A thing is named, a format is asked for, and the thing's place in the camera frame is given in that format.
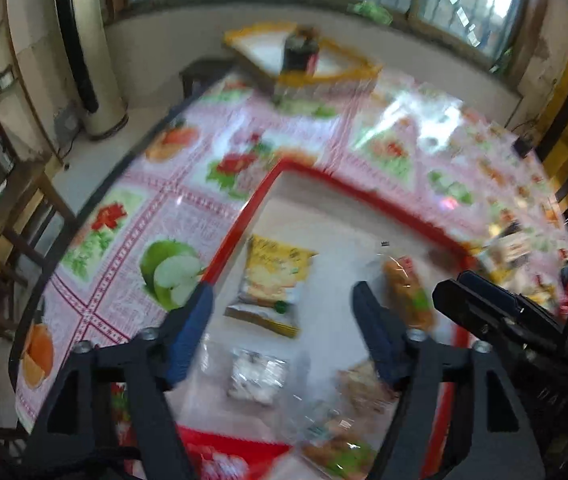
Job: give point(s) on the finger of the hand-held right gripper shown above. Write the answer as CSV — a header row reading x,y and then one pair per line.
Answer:
x,y
484,305

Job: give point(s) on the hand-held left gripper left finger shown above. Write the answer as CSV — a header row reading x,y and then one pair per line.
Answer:
x,y
191,332

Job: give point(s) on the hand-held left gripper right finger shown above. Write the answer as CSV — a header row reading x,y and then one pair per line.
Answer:
x,y
379,340

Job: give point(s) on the clear packet brown pastry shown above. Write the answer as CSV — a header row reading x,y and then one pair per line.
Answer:
x,y
364,385

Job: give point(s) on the clear packet orange pastry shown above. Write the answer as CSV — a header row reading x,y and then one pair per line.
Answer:
x,y
406,295
339,455

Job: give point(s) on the pile of snack packets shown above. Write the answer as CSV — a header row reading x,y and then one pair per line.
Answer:
x,y
509,250

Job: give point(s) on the small clear white packet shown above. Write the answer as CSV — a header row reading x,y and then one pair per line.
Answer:
x,y
256,375

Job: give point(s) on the yellow chips packet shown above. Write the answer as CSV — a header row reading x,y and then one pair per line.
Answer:
x,y
269,275

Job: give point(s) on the red rimmed tray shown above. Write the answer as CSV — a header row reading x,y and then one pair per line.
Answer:
x,y
244,225

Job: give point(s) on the red snack packet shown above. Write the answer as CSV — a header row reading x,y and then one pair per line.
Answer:
x,y
214,457

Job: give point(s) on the fruit and flower print tablecloth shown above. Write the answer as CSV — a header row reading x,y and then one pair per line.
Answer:
x,y
189,200

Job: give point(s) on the wooden chair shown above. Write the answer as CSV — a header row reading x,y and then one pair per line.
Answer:
x,y
24,240

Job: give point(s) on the dark stool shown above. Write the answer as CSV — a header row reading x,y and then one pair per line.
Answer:
x,y
204,72

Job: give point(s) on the white tower air conditioner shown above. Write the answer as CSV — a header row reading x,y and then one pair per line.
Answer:
x,y
96,60

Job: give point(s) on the yellow rimmed tray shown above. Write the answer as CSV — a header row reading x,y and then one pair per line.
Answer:
x,y
259,47

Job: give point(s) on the dark bottle with cork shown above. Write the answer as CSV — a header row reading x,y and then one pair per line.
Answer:
x,y
301,52

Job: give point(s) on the green cloth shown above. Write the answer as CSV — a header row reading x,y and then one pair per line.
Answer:
x,y
371,10

